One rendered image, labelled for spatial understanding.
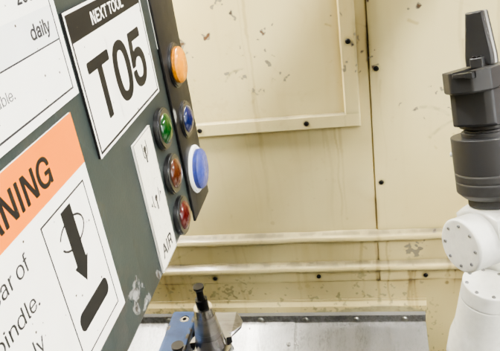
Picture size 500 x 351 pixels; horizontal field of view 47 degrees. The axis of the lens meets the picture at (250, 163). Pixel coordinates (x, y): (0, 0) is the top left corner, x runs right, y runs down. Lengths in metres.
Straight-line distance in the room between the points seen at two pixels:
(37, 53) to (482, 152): 0.54
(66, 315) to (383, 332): 1.21
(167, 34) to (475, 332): 0.57
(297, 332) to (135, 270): 1.13
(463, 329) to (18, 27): 0.70
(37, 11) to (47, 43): 0.01
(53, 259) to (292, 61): 0.92
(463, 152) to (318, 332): 0.82
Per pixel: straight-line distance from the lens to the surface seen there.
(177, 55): 0.40
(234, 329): 0.90
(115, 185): 0.31
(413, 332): 1.43
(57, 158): 0.25
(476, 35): 0.71
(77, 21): 0.28
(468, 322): 0.81
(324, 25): 1.11
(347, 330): 1.43
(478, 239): 0.70
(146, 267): 0.34
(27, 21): 0.25
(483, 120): 0.68
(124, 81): 0.32
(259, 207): 1.28
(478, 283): 0.80
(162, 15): 0.40
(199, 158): 0.42
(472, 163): 0.70
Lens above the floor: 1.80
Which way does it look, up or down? 25 degrees down
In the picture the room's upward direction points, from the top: 9 degrees counter-clockwise
